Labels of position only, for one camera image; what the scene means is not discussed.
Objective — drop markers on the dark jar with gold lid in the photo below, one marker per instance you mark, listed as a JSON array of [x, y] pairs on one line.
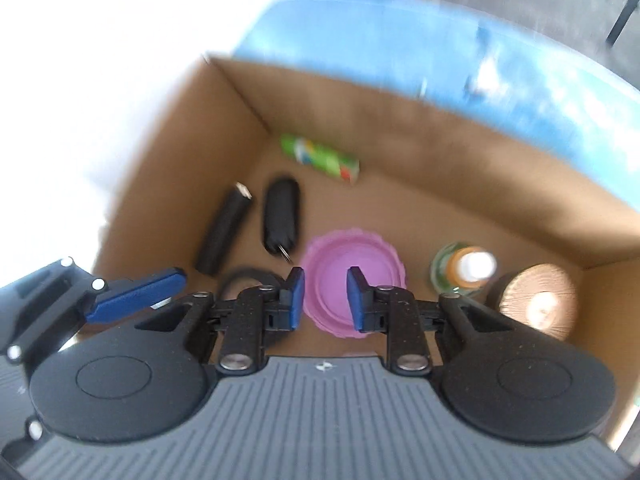
[[535, 300]]

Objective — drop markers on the black tape roll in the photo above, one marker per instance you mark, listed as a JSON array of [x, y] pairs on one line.
[[245, 272]]

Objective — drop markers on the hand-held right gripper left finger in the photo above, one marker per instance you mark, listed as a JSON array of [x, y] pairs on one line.
[[296, 297]]

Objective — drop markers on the brown cardboard box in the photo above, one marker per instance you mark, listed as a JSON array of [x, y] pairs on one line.
[[450, 170]]

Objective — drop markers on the green lip balm tube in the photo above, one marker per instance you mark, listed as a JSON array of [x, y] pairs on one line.
[[320, 157]]

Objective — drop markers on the pink plastic lid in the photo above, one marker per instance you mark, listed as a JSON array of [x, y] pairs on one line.
[[330, 270]]

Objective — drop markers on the black key fob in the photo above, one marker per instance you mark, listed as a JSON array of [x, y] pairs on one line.
[[281, 220]]

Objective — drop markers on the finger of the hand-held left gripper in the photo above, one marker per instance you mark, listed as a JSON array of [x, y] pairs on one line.
[[135, 297]]

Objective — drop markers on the black metal bed frame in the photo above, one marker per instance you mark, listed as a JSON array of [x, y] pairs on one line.
[[620, 20]]

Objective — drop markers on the black cylinder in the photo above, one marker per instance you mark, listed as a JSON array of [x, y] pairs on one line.
[[225, 232]]

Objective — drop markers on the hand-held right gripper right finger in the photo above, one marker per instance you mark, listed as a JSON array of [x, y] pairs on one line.
[[356, 300]]

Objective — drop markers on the green dropper bottle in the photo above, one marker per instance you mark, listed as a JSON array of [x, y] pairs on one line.
[[450, 265]]

